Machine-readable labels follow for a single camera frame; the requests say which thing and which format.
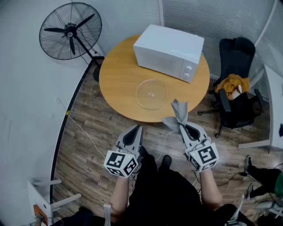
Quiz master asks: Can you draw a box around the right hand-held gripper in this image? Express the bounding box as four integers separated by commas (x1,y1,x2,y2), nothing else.
179,122,220,173

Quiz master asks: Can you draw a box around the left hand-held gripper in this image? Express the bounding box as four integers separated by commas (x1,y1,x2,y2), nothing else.
103,124,144,178

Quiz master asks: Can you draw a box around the grey cloth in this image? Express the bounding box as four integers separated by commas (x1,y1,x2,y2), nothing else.
161,98,189,135

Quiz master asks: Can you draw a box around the glass microwave turntable plate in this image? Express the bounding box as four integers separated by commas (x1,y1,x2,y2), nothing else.
135,79,169,111

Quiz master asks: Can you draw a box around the person's left forearm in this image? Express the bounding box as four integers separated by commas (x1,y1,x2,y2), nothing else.
109,175,130,223

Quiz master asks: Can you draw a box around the person's right forearm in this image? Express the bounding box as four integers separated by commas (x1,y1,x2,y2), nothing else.
199,168,224,212

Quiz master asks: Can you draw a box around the white microwave oven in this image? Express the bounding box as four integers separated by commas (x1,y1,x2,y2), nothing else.
133,24,205,84

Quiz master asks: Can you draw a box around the person's black left shoe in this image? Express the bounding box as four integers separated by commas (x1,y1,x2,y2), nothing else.
138,146,149,160

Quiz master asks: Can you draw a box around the person's black shoe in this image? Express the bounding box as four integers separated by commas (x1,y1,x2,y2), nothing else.
138,146,149,160
161,154,173,170

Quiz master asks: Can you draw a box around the person's black right shoe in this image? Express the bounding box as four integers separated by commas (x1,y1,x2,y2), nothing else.
161,154,173,170

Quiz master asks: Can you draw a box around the orange garment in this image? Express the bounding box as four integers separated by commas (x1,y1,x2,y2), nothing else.
214,74,251,101

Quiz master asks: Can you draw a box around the person's black clothing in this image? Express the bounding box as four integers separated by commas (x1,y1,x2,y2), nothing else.
50,152,252,226

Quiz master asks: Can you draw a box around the white desk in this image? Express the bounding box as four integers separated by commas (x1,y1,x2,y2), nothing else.
237,64,283,153

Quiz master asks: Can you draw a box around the black office chair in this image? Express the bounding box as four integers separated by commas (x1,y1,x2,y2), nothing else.
197,37,266,139

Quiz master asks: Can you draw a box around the brown wooden block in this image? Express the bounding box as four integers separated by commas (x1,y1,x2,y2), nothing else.
33,204,48,222

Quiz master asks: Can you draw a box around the black standing fan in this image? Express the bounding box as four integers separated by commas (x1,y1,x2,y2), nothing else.
38,2,105,83

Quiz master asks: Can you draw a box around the thin white floor cable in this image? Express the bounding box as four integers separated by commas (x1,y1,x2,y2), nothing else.
57,100,107,159

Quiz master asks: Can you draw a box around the black floor cable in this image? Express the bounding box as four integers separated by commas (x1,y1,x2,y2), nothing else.
216,162,283,187

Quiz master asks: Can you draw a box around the white shoulder strap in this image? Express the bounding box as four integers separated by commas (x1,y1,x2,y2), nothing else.
229,194,245,226
103,204,112,226

